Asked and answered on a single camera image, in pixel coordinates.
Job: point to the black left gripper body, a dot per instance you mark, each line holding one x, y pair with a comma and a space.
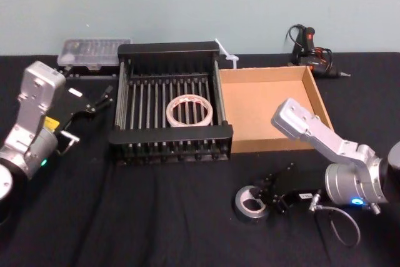
73, 104

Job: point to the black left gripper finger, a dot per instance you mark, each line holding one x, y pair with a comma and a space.
101, 106
107, 92

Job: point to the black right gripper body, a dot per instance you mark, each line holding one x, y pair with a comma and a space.
297, 190

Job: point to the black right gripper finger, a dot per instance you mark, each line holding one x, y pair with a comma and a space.
278, 204
275, 179

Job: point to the silver tape roll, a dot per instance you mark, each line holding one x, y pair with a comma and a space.
247, 215

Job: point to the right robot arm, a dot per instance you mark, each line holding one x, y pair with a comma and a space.
347, 179

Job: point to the white tape roll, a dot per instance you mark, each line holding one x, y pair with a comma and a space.
171, 116

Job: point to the clear plastic case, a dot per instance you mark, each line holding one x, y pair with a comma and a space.
90, 51

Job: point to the black rack with steel bars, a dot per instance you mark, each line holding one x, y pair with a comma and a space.
170, 142

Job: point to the shallow brown cardboard tray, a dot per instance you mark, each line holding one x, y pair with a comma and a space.
253, 104

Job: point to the black table cloth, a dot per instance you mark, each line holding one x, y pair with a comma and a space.
156, 217

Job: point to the small white three-armed plastic piece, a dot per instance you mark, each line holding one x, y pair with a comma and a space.
231, 58

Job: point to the pale wall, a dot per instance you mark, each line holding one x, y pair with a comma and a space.
187, 1

